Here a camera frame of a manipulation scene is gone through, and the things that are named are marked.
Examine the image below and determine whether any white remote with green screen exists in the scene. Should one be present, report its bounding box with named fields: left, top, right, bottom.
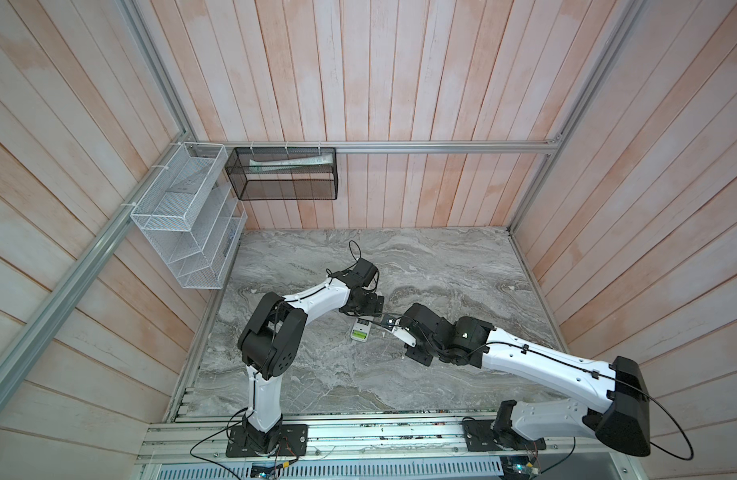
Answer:
left=350, top=318, right=372, bottom=342

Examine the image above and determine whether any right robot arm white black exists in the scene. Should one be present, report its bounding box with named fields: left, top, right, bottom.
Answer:
left=384, top=303, right=652, bottom=457

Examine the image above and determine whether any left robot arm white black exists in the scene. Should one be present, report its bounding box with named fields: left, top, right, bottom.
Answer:
left=238, top=259, right=384, bottom=434

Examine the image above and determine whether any white paper in basket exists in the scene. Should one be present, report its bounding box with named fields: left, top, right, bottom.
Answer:
left=248, top=154, right=334, bottom=174

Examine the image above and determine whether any green circuit board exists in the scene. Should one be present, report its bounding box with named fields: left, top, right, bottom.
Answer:
left=250, top=464, right=284, bottom=480

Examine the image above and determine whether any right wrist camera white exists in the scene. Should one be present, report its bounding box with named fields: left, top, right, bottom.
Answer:
left=383, top=315, right=417, bottom=347

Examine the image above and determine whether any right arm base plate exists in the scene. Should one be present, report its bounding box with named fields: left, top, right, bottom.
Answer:
left=461, top=416, right=547, bottom=452

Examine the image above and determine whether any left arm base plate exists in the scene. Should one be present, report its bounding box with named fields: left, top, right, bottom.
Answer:
left=226, top=424, right=308, bottom=458

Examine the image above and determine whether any aluminium mounting rail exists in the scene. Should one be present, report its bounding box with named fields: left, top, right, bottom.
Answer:
left=133, top=412, right=634, bottom=466

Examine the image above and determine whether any black mesh wall basket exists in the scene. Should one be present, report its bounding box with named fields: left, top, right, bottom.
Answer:
left=224, top=146, right=340, bottom=201

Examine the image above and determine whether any white mesh wall shelf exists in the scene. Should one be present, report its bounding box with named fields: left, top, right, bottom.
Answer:
left=130, top=142, right=248, bottom=290

